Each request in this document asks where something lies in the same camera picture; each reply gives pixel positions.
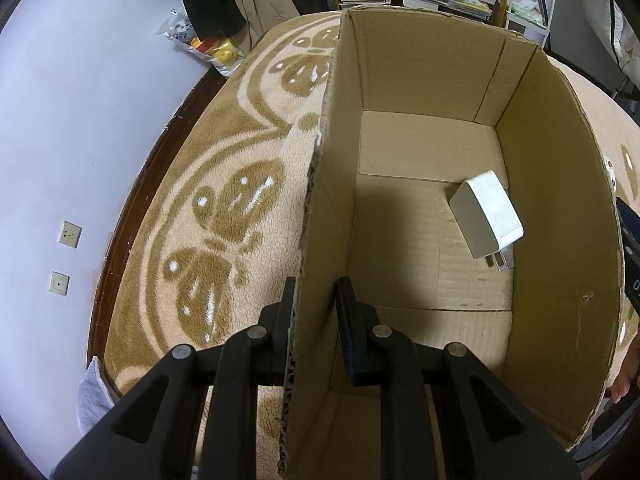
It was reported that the white metal cart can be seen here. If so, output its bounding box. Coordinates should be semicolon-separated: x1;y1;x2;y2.
505;0;558;48

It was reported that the grey cloth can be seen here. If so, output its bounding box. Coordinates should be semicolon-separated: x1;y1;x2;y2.
75;357;121;436

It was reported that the brown cardboard box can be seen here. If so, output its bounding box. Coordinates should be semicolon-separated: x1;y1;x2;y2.
277;4;630;478

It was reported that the white charger adapter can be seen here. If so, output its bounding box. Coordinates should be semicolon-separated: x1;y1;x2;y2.
448;170;524;270

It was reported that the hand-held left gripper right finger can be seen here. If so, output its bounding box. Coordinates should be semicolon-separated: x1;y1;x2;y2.
334;276;581;480

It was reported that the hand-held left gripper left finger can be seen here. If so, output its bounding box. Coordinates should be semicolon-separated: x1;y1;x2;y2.
52;276;301;480

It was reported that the dark wooden bed frame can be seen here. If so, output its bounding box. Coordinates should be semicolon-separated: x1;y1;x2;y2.
87;67;226;376

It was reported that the clear plastic snack bag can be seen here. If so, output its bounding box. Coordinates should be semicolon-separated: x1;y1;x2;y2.
156;9;248;78

